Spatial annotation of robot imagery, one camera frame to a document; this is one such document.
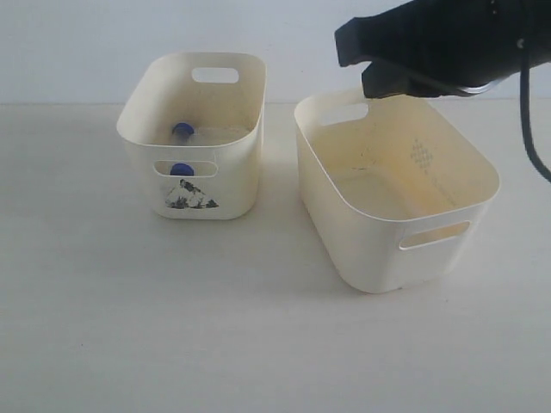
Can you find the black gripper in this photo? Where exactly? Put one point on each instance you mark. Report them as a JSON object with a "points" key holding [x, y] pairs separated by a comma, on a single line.
{"points": [[420, 48]]}

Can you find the blue-capped clear tube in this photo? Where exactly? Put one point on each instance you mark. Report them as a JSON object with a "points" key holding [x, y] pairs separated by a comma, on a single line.
{"points": [[185, 134]]}

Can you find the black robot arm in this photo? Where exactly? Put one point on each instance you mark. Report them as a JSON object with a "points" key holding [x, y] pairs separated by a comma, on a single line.
{"points": [[516, 27]]}

